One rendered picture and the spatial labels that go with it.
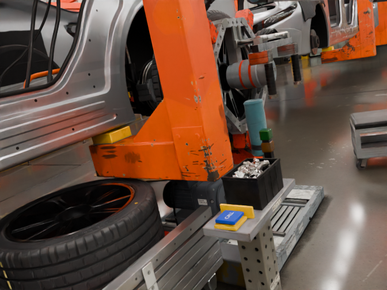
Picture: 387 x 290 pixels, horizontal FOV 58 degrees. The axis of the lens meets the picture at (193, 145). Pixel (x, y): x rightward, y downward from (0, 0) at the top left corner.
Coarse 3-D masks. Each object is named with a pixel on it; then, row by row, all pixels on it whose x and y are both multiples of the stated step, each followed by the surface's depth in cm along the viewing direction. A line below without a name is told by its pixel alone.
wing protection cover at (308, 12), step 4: (320, 0) 440; (300, 4) 403; (304, 4) 406; (308, 4) 409; (312, 4) 413; (316, 4) 424; (324, 4) 447; (304, 8) 405; (308, 8) 409; (312, 8) 412; (304, 12) 404; (308, 12) 409; (312, 12) 412; (304, 16) 404; (308, 16) 410; (312, 16) 413
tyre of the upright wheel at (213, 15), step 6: (210, 12) 166; (216, 12) 169; (222, 12) 174; (210, 18) 165; (216, 18) 169; (222, 18) 174; (246, 54) 195; (156, 66) 162; (156, 72) 162; (156, 78) 162; (156, 84) 162; (156, 90) 163; (252, 90) 200; (156, 96) 165; (162, 96) 163; (252, 96) 199; (228, 132) 176
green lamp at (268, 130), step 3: (261, 129) 137; (264, 129) 136; (267, 129) 136; (270, 129) 136; (261, 132) 136; (264, 132) 135; (267, 132) 135; (270, 132) 136; (261, 135) 136; (264, 135) 136; (267, 135) 135; (270, 135) 136; (261, 138) 137; (264, 138) 136; (267, 138) 135; (270, 138) 136
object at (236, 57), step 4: (228, 28) 167; (236, 28) 169; (228, 32) 167; (236, 32) 169; (228, 36) 168; (232, 36) 167; (228, 40) 169; (232, 40) 168; (228, 44) 169; (232, 44) 168; (228, 48) 170; (232, 48) 169; (236, 48) 168; (240, 48) 172; (228, 52) 171; (232, 52) 170; (236, 52) 168; (240, 52) 172; (228, 56) 171; (232, 56) 170; (236, 56) 169; (240, 56) 172; (232, 60) 171; (236, 60) 170
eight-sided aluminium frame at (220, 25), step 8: (216, 24) 158; (224, 24) 158; (232, 24) 165; (240, 24) 171; (224, 32) 158; (248, 32) 178; (216, 40) 153; (216, 48) 152; (248, 48) 189; (216, 56) 152; (216, 64) 151; (256, 88) 195; (264, 88) 193; (256, 96) 194; (264, 96) 193; (224, 104) 156; (232, 120) 162; (232, 128) 171; (240, 128) 168
